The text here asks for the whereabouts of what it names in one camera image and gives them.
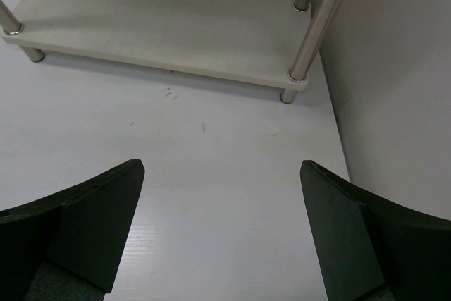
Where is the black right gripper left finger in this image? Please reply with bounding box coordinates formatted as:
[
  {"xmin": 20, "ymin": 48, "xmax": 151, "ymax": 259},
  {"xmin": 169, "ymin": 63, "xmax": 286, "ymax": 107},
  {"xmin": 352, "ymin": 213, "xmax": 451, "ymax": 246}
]
[{"xmin": 1, "ymin": 159, "xmax": 145, "ymax": 300}]

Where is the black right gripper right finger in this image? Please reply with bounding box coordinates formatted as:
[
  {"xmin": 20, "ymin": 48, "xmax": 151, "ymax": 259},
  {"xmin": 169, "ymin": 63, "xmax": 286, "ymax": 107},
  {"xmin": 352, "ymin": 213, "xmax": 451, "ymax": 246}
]
[{"xmin": 300, "ymin": 160, "xmax": 450, "ymax": 300}]

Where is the white two-tier shelf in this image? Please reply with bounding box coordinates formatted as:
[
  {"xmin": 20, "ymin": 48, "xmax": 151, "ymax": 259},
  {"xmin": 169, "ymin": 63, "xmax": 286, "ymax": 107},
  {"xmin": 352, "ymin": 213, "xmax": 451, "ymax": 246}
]
[{"xmin": 1, "ymin": 0, "xmax": 342, "ymax": 103}]

